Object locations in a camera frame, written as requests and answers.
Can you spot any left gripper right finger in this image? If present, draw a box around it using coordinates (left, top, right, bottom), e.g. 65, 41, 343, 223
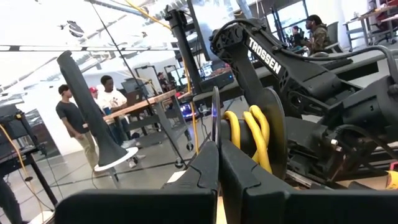
220, 139, 398, 224

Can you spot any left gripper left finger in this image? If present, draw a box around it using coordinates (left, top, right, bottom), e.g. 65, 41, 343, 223
54, 141, 220, 224

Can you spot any black cord spool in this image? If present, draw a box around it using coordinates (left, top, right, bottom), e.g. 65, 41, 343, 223
211, 85, 289, 181

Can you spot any yellow cord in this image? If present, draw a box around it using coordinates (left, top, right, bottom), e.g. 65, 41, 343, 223
222, 105, 274, 174

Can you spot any wooden table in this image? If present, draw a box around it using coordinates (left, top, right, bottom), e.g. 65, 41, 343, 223
102, 89, 194, 152

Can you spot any laptop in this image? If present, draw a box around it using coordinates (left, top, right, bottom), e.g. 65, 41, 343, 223
123, 89, 144, 107

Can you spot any person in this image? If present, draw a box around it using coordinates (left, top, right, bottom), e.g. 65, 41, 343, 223
289, 25, 305, 47
88, 86, 101, 108
97, 75, 147, 169
55, 83, 101, 171
156, 72, 171, 93
302, 14, 333, 56

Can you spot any grey office chair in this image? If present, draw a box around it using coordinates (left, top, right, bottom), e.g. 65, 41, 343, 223
325, 21, 345, 54

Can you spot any thin black slanted pole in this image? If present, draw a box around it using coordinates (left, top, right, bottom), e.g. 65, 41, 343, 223
90, 2, 191, 169

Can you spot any black equipment cart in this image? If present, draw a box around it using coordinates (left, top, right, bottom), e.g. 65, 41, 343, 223
0, 104, 60, 208

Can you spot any background desk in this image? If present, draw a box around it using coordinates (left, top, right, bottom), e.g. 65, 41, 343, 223
342, 2, 398, 47

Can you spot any yellow hanging power cable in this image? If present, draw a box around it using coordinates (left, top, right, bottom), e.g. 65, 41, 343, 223
124, 0, 200, 156

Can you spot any black monitor post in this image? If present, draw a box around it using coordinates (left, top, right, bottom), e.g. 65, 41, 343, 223
164, 5, 205, 95

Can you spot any black ceiling cable reel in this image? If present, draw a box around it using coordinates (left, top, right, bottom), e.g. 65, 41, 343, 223
58, 20, 87, 40

